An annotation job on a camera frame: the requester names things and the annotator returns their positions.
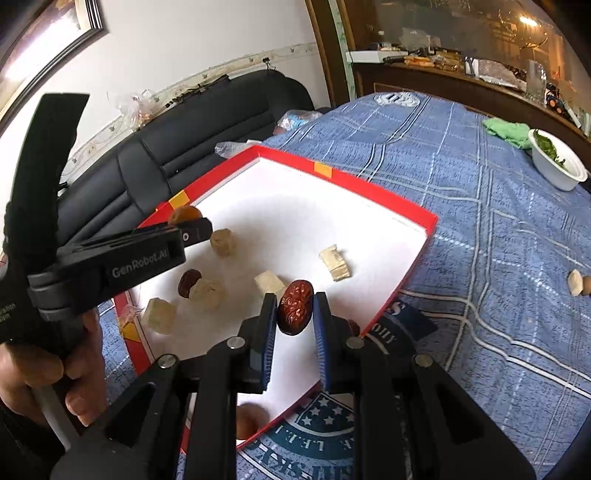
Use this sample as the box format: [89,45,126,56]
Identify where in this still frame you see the clear bag with blue print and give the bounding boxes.
[274,110,319,134]

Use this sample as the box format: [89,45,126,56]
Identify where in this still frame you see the brown round fruit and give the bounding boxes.
[236,402,271,440]

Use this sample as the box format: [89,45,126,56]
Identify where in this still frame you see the clear plastic bag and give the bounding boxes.
[215,141,252,158]

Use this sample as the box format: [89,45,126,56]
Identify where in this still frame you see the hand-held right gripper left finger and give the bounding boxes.
[48,292,279,480]

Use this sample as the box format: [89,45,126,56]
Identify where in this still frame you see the pale sugarcane piece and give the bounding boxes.
[320,244,354,282]

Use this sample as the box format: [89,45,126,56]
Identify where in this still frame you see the clear glass cup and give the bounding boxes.
[526,60,548,100]

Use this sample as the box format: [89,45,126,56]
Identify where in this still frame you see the blue plaid tablecloth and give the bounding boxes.
[97,92,591,480]

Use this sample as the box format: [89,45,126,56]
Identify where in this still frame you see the black leather sofa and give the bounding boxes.
[55,76,333,250]

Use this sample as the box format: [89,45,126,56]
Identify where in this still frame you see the person's left hand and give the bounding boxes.
[0,309,109,428]

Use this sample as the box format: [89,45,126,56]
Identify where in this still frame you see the wooden cabinet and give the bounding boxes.
[307,0,591,139]

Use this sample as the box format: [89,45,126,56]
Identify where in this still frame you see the green cloth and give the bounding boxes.
[482,117,534,149]

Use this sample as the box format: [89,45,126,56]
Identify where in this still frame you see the brown orange fruit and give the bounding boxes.
[167,205,203,227]

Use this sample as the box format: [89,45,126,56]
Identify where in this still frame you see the beige sugarcane chunk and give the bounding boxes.
[254,270,289,296]

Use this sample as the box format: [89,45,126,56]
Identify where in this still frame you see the white bowl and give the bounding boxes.
[529,128,589,191]

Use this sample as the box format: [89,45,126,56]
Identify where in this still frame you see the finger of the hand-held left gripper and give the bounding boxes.
[136,216,214,254]

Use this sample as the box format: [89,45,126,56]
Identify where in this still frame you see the green leaves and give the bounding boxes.
[533,131,568,169]

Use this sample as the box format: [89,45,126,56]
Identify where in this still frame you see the white flat box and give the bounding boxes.
[346,50,407,63]

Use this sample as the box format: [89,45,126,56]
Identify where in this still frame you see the dark picture frame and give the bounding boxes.
[0,0,109,121]

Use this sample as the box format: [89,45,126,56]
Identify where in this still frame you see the crumpled white plastic bag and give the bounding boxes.
[113,90,155,125]

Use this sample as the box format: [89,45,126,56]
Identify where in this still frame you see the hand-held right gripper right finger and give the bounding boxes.
[313,292,539,480]

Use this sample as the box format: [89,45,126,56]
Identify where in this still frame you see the red hexagonal gift box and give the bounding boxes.
[113,145,438,455]

